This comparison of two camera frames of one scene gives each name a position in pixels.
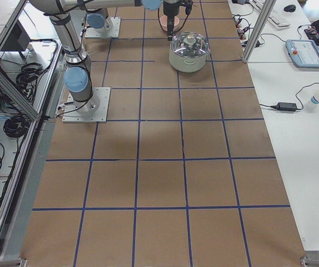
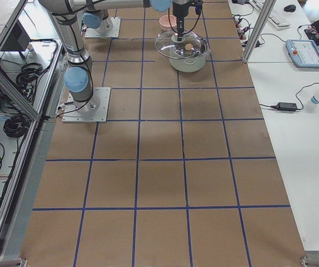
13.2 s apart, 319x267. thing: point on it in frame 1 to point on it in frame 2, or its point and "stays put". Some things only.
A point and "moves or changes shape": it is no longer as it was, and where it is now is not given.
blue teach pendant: [305, 53] stays put
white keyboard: [274, 18] stays put
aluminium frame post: [258, 29] stays put
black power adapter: [285, 106] stays put
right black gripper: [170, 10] to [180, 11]
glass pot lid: [189, 44] moves or changes shape
